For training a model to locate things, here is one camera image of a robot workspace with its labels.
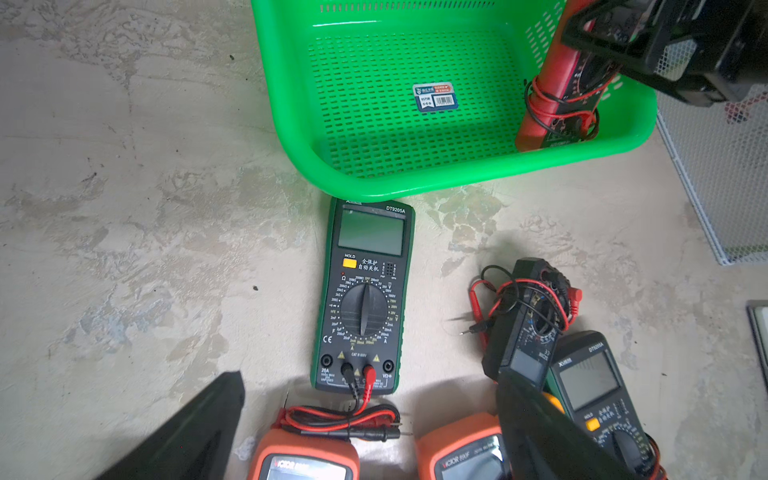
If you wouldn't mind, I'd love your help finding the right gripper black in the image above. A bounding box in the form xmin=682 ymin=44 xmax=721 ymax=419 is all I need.
xmin=561 ymin=0 xmax=767 ymax=107

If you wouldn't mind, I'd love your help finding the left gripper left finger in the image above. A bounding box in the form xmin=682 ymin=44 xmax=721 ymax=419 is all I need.
xmin=99 ymin=371 xmax=245 ymax=479

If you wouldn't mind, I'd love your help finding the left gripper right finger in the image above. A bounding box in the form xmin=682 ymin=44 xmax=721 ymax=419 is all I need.
xmin=496 ymin=372 xmax=636 ymax=479

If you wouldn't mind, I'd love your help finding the dark green multimeter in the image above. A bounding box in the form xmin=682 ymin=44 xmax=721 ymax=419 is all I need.
xmin=310 ymin=196 xmax=416 ymax=444
xmin=544 ymin=330 xmax=666 ymax=479

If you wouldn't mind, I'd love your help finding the red multimeter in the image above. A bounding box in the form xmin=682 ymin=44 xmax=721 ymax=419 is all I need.
xmin=515 ymin=1 xmax=619 ymax=152

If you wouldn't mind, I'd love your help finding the yellow multimeter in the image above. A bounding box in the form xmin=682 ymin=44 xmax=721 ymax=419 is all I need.
xmin=543 ymin=392 xmax=565 ymax=414

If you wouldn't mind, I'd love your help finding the orange multimeter centre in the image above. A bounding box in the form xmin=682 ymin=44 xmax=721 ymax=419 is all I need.
xmin=416 ymin=412 xmax=513 ymax=480

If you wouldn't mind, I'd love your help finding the orange multimeter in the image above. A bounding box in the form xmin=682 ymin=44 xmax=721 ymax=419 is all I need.
xmin=248 ymin=429 xmax=360 ymax=480
xmin=416 ymin=412 xmax=513 ymax=480

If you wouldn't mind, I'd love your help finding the orange multimeter left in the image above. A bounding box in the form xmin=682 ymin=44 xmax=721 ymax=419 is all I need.
xmin=248 ymin=429 xmax=360 ymax=480

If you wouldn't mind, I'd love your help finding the basket label sticker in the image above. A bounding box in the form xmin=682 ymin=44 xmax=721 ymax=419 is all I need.
xmin=412 ymin=82 xmax=459 ymax=113

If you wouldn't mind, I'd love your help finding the green plastic basket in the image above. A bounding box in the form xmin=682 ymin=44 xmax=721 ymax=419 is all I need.
xmin=252 ymin=1 xmax=656 ymax=202

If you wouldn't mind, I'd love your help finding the clear plastic holder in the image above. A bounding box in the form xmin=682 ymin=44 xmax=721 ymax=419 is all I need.
xmin=655 ymin=83 xmax=768 ymax=266

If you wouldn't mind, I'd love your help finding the white calculator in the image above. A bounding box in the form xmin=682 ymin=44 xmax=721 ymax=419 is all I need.
xmin=746 ymin=300 xmax=768 ymax=385

